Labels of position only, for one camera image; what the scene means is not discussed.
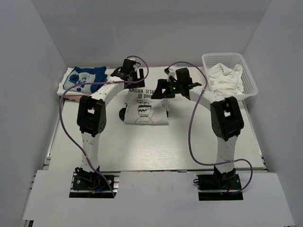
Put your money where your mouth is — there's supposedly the pink shirt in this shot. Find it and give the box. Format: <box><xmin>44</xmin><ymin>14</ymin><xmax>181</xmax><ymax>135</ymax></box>
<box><xmin>60</xmin><ymin>95</ymin><xmax>83</xmax><ymax>102</ymax></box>

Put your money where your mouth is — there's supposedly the white crumpled shirt in basket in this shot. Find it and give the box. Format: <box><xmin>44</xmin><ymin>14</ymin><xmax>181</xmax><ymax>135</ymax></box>
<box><xmin>208</xmin><ymin>63</ymin><xmax>244</xmax><ymax>95</ymax></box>

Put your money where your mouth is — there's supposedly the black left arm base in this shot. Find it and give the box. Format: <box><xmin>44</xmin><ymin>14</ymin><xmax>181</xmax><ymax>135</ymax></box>
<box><xmin>69</xmin><ymin>172</ymin><xmax>119</xmax><ymax>199</ymax></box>

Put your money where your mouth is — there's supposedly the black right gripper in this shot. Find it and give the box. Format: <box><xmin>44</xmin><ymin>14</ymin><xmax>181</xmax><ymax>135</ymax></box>
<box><xmin>151</xmin><ymin>79</ymin><xmax>182</xmax><ymax>99</ymax></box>

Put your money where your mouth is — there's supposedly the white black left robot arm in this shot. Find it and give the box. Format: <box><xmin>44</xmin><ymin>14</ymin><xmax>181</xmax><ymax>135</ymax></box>
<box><xmin>75</xmin><ymin>67</ymin><xmax>145</xmax><ymax>189</ymax></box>

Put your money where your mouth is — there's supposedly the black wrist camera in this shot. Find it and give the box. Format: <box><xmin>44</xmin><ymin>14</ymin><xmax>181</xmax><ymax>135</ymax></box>
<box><xmin>175</xmin><ymin>68</ymin><xmax>202</xmax><ymax>89</ymax></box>
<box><xmin>111</xmin><ymin>58</ymin><xmax>138</xmax><ymax>79</ymax></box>

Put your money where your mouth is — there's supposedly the blue Mickey Mouse shirt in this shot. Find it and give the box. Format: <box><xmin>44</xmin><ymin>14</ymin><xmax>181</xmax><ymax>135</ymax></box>
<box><xmin>63</xmin><ymin>66</ymin><xmax>107</xmax><ymax>94</ymax></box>

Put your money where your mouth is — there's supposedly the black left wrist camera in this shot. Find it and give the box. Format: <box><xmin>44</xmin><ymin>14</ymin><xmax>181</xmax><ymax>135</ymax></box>
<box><xmin>111</xmin><ymin>58</ymin><xmax>138</xmax><ymax>79</ymax></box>

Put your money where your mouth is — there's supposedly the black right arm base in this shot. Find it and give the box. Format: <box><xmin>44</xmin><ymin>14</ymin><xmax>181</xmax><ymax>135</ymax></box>
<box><xmin>193</xmin><ymin>169</ymin><xmax>243</xmax><ymax>201</ymax></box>

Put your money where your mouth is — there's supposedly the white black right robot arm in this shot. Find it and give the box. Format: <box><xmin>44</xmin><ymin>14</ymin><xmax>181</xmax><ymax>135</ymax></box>
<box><xmin>152</xmin><ymin>79</ymin><xmax>244</xmax><ymax>189</ymax></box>

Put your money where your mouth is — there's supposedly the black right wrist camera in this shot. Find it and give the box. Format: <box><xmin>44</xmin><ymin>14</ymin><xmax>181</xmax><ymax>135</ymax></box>
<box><xmin>175</xmin><ymin>68</ymin><xmax>202</xmax><ymax>89</ymax></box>

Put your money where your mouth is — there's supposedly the white green Charlie Brown shirt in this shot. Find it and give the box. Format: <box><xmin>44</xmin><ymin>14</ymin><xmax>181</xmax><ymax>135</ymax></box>
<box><xmin>119</xmin><ymin>87</ymin><xmax>169</xmax><ymax>126</ymax></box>

